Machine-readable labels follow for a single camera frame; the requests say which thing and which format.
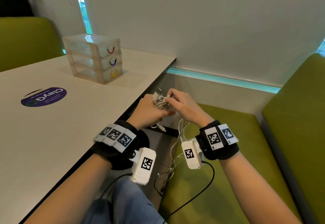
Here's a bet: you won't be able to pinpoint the person's left hand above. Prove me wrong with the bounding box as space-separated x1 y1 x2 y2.
126 94 176 130

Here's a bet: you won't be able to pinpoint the person's right hand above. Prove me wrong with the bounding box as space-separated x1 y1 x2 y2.
165 88 215 128

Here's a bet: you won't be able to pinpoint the white charger plug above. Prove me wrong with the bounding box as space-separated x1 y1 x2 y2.
152 88 176 111

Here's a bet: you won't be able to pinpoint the white charging cable bundle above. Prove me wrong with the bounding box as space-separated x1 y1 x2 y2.
150 118 190 198

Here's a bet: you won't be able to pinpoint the person's right forearm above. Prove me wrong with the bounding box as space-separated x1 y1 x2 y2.
219 151 303 224

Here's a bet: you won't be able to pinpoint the person's left forearm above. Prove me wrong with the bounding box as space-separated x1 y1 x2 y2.
24 153 113 224

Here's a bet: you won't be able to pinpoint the black wristband with marker tags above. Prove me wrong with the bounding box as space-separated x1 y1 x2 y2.
91 120 150 171
195 120 240 161

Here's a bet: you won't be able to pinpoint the person's blue jeans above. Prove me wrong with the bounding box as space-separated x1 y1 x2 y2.
82 177 166 224

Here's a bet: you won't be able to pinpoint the clear plastic drawer organizer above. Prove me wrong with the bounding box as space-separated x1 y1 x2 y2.
62 33 124 85

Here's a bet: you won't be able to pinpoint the green upholstered bench seat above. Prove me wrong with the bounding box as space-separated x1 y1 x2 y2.
158 53 325 224

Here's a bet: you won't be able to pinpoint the round purple sticker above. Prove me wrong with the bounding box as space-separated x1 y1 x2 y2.
20 87 67 108

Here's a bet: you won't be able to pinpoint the narrow window strip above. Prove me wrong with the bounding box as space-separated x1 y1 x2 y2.
72 0 93 35

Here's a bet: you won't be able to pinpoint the green upholstered seat back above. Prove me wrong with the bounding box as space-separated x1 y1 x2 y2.
0 16 65 73

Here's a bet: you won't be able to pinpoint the black planter box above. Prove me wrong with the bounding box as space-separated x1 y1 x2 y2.
0 0 35 17

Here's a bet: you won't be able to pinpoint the white wrist camera with marker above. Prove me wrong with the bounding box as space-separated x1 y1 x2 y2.
181 138 205 170
129 147 157 186

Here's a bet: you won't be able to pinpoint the clear drawer with yellow handle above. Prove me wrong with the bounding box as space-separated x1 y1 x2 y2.
102 65 124 85

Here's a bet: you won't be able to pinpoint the clear drawer with blue handle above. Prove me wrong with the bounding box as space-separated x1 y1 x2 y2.
100 54 123 71

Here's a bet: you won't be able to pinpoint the clear drawer with red handle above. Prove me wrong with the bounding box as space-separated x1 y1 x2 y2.
98 38 121 58

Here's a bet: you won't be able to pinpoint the black camera cable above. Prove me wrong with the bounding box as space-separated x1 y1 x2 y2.
162 161 215 224
88 172 133 224

